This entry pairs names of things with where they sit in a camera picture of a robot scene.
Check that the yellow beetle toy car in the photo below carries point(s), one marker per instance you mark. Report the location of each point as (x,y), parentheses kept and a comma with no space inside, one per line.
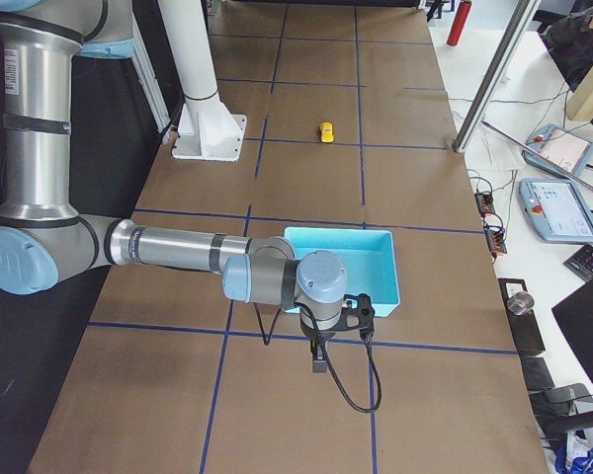
(326,132)

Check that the aluminium frame post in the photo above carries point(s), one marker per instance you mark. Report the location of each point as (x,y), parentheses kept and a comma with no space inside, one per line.
(519,21)

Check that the light blue plastic bin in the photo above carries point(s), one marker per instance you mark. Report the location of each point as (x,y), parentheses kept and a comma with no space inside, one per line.
(367,254)

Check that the black numeric keypad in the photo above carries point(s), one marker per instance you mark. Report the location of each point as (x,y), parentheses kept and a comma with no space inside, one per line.
(581,262)

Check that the white pedestal column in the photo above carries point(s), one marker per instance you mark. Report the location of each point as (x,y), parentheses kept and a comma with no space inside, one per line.
(207,130)

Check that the orange black connector block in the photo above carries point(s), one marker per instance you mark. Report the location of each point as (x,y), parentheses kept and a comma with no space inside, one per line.
(484,202)

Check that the lower teach pendant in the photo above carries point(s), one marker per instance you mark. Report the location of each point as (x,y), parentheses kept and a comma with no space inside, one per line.
(556,211)

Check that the small metal cup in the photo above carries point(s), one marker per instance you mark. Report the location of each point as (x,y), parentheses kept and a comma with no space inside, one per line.
(520,303)

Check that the green handled reacher grabber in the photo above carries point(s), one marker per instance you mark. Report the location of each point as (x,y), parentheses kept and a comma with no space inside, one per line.
(544,163)

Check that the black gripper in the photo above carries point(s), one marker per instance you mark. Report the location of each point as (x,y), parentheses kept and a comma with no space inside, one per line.
(317,337)

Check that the red fire extinguisher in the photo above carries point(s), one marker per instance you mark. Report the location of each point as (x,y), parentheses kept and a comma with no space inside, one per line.
(459,22)

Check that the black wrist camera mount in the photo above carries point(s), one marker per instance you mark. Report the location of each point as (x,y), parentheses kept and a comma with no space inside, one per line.
(357,314)

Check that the upper teach pendant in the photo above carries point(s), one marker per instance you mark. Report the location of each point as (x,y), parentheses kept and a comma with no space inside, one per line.
(564,148)

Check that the teach pendant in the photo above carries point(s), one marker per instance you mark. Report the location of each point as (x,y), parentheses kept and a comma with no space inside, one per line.
(564,148)
(556,211)

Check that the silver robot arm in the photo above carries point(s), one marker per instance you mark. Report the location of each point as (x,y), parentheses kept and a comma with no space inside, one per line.
(45,240)

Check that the seated person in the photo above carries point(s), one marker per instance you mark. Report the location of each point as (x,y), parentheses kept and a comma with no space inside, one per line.
(570,44)

